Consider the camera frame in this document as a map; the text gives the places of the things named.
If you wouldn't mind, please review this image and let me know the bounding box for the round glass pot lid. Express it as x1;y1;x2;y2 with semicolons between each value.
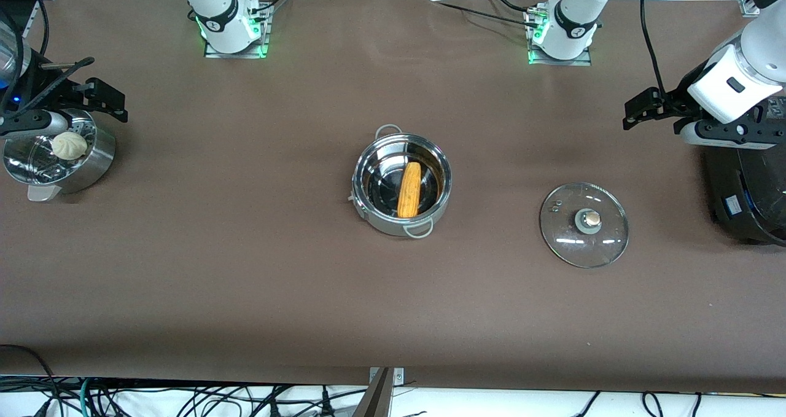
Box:
539;182;629;269

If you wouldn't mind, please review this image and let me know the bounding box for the yellow corn cob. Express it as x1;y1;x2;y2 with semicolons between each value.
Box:
397;162;423;219

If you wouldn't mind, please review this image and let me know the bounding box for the steel steamer pot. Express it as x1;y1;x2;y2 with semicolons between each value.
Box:
3;96;116;203

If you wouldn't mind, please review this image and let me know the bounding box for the white steamed bun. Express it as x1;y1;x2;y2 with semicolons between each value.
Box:
51;131;88;161

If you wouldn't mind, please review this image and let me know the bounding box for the black rice cooker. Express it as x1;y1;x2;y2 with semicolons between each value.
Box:
703;95;786;247

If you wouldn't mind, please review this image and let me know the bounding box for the brown table cover sheet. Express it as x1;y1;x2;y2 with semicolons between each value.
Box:
0;0;786;394

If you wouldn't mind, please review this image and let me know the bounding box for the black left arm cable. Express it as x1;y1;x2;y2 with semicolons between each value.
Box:
639;0;669;96

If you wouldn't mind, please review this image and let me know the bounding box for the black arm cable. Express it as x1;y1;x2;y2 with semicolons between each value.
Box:
0;0;96;120
639;0;669;96

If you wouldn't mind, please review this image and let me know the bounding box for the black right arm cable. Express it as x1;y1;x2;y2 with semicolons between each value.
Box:
0;0;96;120

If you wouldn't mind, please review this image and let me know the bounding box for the black base cable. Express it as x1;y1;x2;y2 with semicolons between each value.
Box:
249;0;295;20
485;0;536;14
437;2;540;27

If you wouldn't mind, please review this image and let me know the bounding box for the steel pot with grey handles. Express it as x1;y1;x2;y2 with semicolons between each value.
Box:
351;124;453;240

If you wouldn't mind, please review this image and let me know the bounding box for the metal clamp bracket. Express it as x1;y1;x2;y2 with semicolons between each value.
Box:
368;367;405;386

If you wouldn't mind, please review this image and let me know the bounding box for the dark metal post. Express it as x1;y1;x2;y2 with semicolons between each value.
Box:
353;368;394;417

